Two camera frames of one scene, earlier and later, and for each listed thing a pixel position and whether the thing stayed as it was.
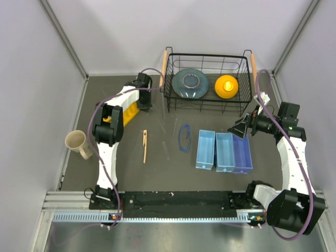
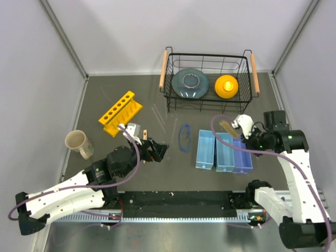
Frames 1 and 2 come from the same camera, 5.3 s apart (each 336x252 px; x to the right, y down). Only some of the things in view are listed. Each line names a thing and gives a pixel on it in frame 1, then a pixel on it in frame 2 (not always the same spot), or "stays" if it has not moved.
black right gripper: x=240 y=126 to x=249 y=145
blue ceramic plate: x=191 y=83 stays
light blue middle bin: x=225 y=157 stays
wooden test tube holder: x=145 y=142 stays
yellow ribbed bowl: x=226 y=86 stays
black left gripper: x=146 y=106 to x=159 y=148
